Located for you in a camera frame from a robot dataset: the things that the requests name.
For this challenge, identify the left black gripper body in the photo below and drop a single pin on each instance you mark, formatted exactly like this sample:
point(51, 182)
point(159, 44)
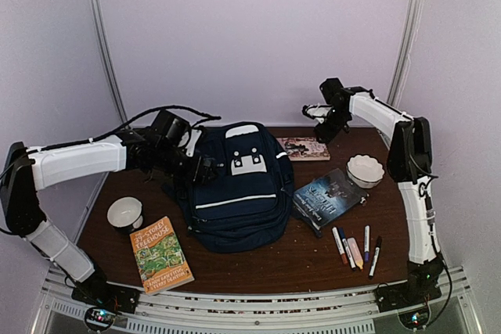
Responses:
point(167, 163)

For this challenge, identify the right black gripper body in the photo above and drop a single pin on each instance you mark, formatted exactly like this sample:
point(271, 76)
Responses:
point(339, 117)

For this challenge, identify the pink illustrated paperback book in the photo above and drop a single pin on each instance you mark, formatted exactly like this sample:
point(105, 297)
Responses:
point(304, 149)

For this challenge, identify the navy blue student backpack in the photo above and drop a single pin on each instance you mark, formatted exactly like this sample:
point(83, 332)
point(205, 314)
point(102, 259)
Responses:
point(248, 203)

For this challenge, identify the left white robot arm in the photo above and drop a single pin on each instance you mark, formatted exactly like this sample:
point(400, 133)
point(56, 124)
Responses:
point(30, 170)

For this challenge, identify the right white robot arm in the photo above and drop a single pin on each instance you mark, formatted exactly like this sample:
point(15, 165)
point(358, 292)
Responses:
point(409, 165)

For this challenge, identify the white scalloped ceramic bowl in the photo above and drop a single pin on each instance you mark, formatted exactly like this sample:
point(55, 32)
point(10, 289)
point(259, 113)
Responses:
point(365, 171)

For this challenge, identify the dark blue Wuthering Heights book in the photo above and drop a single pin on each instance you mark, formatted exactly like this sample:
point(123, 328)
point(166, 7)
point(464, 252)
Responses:
point(327, 198)

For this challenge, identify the white cup with black base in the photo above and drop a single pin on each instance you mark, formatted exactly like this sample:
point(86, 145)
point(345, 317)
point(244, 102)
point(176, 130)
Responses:
point(125, 215)

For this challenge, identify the orange Treehouse paperback book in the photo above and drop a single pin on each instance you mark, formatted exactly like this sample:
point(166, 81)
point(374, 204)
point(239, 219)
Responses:
point(161, 262)

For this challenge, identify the brown capped white marker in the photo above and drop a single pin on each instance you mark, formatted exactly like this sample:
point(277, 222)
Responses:
point(340, 245)

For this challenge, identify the blue capped white marker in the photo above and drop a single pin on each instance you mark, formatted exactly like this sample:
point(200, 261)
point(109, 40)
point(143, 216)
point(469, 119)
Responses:
point(347, 249)

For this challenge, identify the purple capped white marker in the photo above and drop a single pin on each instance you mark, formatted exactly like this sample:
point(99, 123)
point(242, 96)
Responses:
point(366, 247)

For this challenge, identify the pink and yellow highlighter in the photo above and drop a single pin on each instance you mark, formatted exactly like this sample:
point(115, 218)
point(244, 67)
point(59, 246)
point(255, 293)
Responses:
point(355, 253)

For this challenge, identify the black marker pen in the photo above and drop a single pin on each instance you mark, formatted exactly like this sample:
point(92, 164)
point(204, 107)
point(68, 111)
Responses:
point(375, 257)

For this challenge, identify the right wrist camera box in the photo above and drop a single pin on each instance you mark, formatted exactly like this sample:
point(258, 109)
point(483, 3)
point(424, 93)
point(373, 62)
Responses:
point(332, 91)

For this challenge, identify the right aluminium frame post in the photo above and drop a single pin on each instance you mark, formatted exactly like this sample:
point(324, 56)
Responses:
point(409, 34)

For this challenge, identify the aluminium frame post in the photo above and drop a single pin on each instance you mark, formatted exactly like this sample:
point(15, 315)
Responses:
point(409, 34)
point(105, 56)

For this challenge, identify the front aluminium rail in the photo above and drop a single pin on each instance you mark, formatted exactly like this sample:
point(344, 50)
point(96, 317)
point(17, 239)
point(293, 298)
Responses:
point(352, 310)

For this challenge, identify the left aluminium frame post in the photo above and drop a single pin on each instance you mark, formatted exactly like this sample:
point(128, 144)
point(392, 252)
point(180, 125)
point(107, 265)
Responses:
point(105, 56)

